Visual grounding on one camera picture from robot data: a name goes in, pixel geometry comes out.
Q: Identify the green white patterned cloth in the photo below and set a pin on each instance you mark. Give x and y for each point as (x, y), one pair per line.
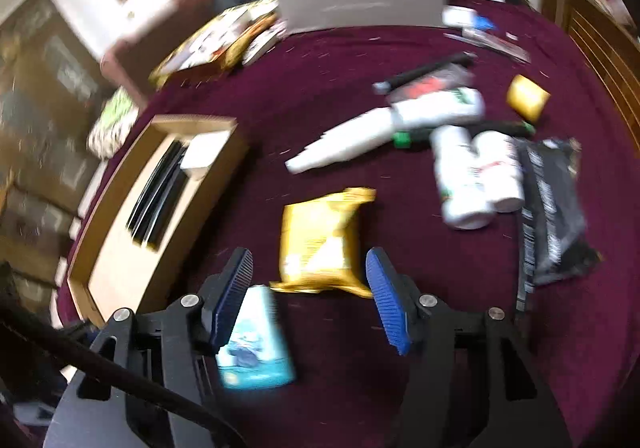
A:
(112, 123)

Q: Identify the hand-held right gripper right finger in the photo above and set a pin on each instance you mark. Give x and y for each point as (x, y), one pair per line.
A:
(387, 300)

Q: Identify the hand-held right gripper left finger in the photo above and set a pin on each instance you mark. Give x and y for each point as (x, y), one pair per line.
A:
(232, 298)

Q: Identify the yellow snack packet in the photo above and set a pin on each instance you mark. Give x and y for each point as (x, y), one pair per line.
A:
(320, 238)

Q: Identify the white bottle green label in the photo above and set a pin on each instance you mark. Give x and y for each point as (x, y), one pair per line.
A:
(435, 108)

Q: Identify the wooden cabinet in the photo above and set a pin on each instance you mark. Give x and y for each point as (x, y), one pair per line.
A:
(600, 43)

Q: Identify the gold tray box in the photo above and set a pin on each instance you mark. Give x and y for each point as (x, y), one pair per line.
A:
(210, 38)

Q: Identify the maroon blanket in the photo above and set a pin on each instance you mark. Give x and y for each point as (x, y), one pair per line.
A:
(325, 78)

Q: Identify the black foil packet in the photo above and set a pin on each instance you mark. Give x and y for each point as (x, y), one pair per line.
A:
(555, 218)

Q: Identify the white bottle red label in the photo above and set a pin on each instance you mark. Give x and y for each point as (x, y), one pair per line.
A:
(500, 178)

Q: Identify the small white box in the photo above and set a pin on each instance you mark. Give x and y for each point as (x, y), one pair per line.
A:
(205, 156)

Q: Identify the small white carton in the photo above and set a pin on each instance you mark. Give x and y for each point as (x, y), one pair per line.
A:
(457, 16)

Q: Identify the black marker green cap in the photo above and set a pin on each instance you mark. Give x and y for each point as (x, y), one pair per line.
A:
(500, 128)

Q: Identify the clear pen packet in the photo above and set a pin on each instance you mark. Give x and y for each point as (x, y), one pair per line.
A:
(487, 42)

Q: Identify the red clear packet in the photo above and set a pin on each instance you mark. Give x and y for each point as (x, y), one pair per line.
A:
(430, 86)

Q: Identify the blue tissue packet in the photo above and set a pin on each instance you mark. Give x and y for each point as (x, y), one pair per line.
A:
(255, 353)

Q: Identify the black foam tube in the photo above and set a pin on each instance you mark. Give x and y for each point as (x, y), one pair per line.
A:
(159, 198)
(170, 213)
(150, 188)

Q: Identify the white spray bottle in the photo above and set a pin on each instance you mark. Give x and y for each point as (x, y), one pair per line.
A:
(350, 138)

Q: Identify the white plastic bottle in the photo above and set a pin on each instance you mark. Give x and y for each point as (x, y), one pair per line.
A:
(457, 188)

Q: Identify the cardboard box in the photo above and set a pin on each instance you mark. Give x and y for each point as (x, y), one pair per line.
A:
(120, 253)

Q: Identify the black marker pen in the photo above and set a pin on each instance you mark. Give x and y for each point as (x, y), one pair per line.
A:
(425, 71)

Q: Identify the glass display cabinet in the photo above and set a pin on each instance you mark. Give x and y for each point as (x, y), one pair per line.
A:
(40, 78)

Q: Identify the yellow tape roll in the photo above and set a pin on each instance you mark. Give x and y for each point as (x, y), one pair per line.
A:
(525, 96)

